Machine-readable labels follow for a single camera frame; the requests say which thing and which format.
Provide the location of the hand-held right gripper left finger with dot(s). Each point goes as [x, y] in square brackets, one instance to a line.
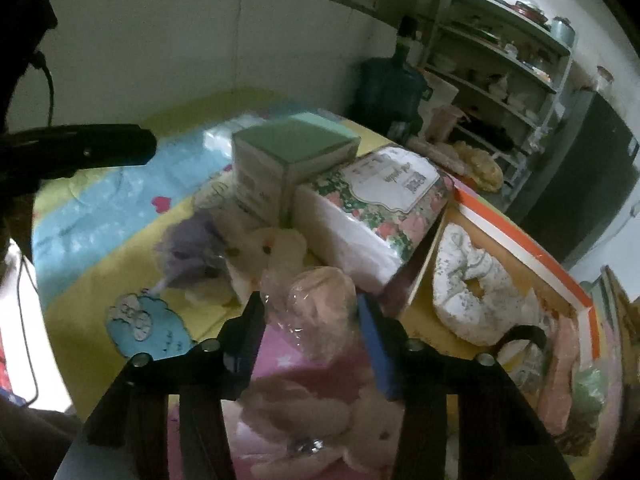
[245, 340]

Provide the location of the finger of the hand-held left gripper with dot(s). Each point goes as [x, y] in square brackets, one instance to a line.
[100, 149]

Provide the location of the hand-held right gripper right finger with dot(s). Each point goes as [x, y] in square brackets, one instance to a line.
[380, 355]

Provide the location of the pink plastic-wrapped towel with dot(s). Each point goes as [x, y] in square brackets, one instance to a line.
[320, 306]

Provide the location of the wood-print tray with orange rim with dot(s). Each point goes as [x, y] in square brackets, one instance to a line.
[550, 271]

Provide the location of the pink plush bunny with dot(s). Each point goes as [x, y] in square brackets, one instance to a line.
[300, 410]

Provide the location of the cream plush bunny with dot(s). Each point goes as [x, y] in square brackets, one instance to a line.
[281, 250]

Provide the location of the purple plush toy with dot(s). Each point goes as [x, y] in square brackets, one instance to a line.
[190, 251]

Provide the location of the white plastic packet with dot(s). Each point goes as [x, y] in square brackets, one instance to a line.
[220, 136]

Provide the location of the floral tissue pack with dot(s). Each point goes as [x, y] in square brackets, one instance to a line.
[350, 230]

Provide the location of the green and white box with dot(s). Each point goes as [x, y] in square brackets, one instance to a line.
[295, 141]

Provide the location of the blue water jug with pump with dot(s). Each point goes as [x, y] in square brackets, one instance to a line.
[385, 91]

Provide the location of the dark refrigerator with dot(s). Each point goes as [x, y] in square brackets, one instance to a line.
[590, 170]

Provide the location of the white metal shelf rack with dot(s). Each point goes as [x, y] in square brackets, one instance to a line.
[506, 26]

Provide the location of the glass jar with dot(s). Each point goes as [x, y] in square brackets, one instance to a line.
[604, 79]

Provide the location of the teal pot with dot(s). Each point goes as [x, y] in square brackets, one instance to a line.
[562, 32]

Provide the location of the red pot with glass lid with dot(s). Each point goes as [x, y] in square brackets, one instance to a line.
[531, 11]

